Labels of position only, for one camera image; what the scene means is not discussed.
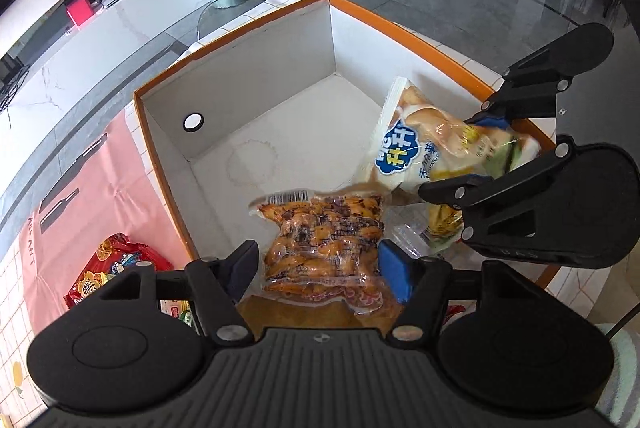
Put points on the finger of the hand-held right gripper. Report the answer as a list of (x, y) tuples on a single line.
[(530, 93), (445, 190)]

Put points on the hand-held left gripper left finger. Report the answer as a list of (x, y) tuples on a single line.
[(242, 270)]

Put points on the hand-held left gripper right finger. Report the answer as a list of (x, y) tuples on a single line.
[(397, 273)]

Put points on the white bread snack packet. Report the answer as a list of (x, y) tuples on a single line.
[(415, 143)]

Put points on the clear packet of brown snacks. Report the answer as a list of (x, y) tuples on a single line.
[(320, 248)]

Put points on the orange cardboard box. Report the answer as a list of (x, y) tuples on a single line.
[(280, 118)]

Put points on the yellow green snack bag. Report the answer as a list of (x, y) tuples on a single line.
[(445, 220)]

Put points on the clear snack packet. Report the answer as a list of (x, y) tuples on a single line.
[(415, 240)]

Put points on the clear packet with green label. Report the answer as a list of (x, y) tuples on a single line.
[(175, 312)]

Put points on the red snack packet yellow print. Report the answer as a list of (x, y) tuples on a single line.
[(115, 268)]

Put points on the red box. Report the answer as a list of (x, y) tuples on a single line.
[(80, 10)]

